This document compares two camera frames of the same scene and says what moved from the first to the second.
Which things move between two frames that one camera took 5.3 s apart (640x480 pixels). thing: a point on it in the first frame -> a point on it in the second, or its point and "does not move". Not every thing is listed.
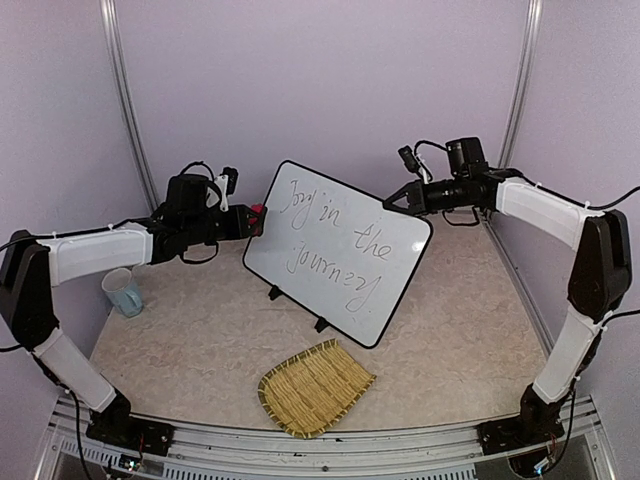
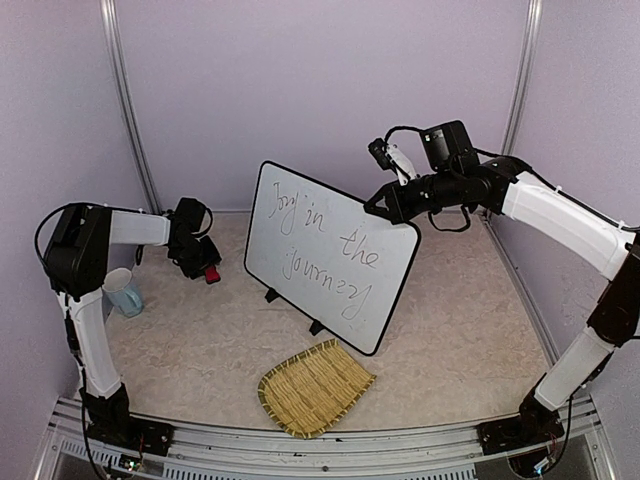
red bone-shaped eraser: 258,208 -> 211,275
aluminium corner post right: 522,85 does not move
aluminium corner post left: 110,23 does not move
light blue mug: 120,288 does not move
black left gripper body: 234,230 -> 197,255
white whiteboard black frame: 345,256 does not move
